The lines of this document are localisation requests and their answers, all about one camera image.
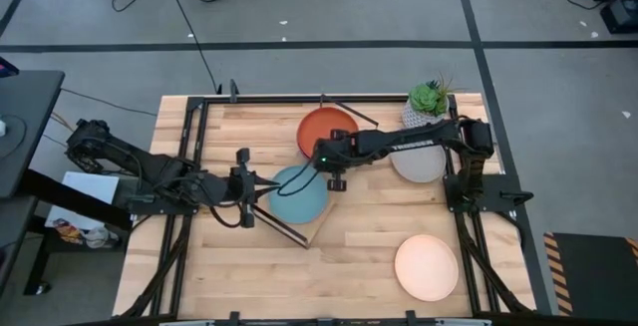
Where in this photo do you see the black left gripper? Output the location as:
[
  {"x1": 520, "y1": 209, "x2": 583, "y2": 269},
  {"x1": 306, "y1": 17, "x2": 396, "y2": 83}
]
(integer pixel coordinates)
[{"x1": 226, "y1": 148, "x2": 281, "y2": 229}]

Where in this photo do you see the orange round plate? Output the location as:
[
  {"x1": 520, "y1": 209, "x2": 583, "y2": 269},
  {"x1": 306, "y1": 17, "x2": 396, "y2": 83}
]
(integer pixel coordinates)
[{"x1": 296, "y1": 107, "x2": 360, "y2": 161}]

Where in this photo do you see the teal blue round plate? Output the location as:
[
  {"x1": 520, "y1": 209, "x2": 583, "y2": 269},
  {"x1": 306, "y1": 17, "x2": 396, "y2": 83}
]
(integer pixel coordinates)
[{"x1": 268, "y1": 164, "x2": 330, "y2": 225}]

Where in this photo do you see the grey round plate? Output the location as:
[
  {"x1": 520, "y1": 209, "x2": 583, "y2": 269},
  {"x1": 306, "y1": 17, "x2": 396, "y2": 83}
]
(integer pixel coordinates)
[{"x1": 389, "y1": 144, "x2": 448, "y2": 184}]

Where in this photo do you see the succulent in white pot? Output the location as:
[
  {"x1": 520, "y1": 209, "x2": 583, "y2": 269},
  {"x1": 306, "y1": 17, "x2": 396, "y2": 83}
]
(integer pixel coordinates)
[{"x1": 401, "y1": 73, "x2": 463, "y2": 131}]

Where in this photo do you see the peach round plate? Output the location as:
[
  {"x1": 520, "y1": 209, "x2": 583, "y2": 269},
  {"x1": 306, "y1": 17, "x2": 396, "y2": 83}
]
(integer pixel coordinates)
[{"x1": 394, "y1": 233, "x2": 460, "y2": 303}]

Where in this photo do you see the white flat box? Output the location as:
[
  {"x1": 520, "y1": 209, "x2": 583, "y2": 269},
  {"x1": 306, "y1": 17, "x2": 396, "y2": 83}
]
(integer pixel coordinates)
[{"x1": 44, "y1": 170, "x2": 122, "y2": 231}]

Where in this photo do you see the colourful snack bag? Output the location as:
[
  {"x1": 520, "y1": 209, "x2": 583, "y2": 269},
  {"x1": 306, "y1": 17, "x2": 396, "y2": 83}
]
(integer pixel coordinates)
[{"x1": 51, "y1": 217, "x2": 85, "y2": 245}]

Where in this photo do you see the black side desk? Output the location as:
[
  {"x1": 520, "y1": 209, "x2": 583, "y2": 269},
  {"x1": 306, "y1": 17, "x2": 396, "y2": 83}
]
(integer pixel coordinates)
[{"x1": 0, "y1": 69, "x2": 134, "y2": 297}]

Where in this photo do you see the black mat with hazard stripes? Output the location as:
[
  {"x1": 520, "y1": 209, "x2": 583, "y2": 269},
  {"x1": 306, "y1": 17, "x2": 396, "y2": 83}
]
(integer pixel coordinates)
[{"x1": 542, "y1": 231, "x2": 638, "y2": 318}]

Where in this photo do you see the black equipment case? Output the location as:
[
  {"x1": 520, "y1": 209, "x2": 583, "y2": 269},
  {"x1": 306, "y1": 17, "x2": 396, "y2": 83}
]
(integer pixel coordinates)
[{"x1": 583, "y1": 0, "x2": 638, "y2": 36}]

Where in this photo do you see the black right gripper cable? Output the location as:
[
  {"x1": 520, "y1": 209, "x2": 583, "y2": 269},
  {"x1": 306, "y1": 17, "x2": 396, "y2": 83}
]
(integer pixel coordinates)
[{"x1": 276, "y1": 159, "x2": 323, "y2": 198}]

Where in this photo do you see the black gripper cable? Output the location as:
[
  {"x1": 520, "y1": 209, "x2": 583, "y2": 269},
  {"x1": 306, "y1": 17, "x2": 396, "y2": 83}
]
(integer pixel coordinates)
[
  {"x1": 207, "y1": 204, "x2": 246, "y2": 229},
  {"x1": 276, "y1": 159, "x2": 323, "y2": 198}
]

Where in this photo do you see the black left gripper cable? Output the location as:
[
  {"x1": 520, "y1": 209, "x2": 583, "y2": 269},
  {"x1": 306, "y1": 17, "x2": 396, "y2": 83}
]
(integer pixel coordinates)
[{"x1": 207, "y1": 204, "x2": 246, "y2": 229}]

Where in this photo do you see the black aluminium table frame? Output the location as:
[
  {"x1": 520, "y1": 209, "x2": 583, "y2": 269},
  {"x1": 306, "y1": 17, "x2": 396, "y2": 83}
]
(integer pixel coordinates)
[{"x1": 118, "y1": 79, "x2": 538, "y2": 326}]

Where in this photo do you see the long black floor cable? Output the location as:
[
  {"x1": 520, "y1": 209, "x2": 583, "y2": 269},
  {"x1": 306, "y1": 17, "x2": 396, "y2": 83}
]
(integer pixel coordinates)
[{"x1": 160, "y1": 0, "x2": 221, "y2": 95}]

